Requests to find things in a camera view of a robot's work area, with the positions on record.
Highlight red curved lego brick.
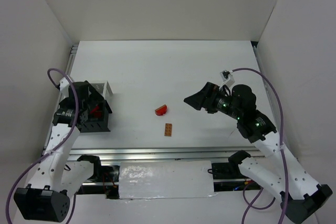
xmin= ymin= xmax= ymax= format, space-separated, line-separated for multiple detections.
xmin=154 ymin=104 xmax=167 ymax=116

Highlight white slatted container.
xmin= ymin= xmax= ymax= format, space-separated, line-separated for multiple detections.
xmin=90 ymin=80 xmax=113 ymax=99

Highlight black slatted container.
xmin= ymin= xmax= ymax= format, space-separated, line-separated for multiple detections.
xmin=79 ymin=100 xmax=112 ymax=133

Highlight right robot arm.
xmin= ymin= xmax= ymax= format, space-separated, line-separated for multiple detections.
xmin=184 ymin=82 xmax=332 ymax=223

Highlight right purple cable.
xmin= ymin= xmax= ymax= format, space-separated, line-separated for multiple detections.
xmin=230 ymin=68 xmax=289 ymax=224

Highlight silver tape sheet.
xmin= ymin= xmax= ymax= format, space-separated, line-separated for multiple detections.
xmin=119 ymin=161 xmax=215 ymax=199

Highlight aluminium frame rail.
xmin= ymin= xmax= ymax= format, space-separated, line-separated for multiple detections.
xmin=66 ymin=147 xmax=264 ymax=164

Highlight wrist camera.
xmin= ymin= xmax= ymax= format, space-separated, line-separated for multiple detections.
xmin=59 ymin=77 xmax=70 ymax=97
xmin=220 ymin=70 xmax=235 ymax=88

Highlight orange flat lego plate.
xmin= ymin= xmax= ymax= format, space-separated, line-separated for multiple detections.
xmin=164 ymin=123 xmax=172 ymax=137

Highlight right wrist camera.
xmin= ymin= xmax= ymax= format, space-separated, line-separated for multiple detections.
xmin=220 ymin=70 xmax=235 ymax=88

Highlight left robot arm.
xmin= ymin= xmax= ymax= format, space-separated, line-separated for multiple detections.
xmin=14 ymin=79 xmax=112 ymax=222

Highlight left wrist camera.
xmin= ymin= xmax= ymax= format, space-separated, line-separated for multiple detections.
xmin=59 ymin=77 xmax=70 ymax=97

